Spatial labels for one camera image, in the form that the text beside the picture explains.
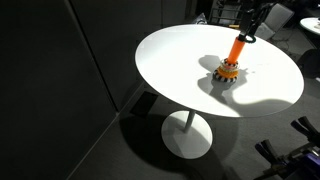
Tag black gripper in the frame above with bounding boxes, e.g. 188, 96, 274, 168
239, 1, 273, 38

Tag grey office chair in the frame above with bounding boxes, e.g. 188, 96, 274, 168
254, 3, 295, 42

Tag dark metal rack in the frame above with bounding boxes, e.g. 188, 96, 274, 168
209, 0, 243, 25

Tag orange stacking pole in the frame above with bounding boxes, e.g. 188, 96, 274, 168
227, 37, 247, 64

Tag small white round table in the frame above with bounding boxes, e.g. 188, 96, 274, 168
299, 16, 320, 36

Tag dark round chair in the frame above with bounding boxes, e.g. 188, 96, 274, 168
296, 48, 320, 80

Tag white round table base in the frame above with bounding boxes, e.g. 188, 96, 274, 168
161, 110, 214, 160

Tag purple blue device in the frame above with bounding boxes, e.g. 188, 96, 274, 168
298, 150, 320, 178

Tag small black white striped ring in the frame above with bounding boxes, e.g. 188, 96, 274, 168
222, 57, 242, 68

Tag yellow white ring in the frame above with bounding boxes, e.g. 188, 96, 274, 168
219, 62, 240, 72

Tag orange ring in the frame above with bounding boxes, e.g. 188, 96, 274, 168
216, 66, 239, 79

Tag large black white striped ring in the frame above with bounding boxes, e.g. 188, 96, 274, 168
212, 68, 238, 84

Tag black clamp handle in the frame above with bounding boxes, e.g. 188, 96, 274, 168
290, 115, 320, 143
254, 138, 290, 167

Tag white table post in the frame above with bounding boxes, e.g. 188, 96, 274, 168
183, 109, 197, 134

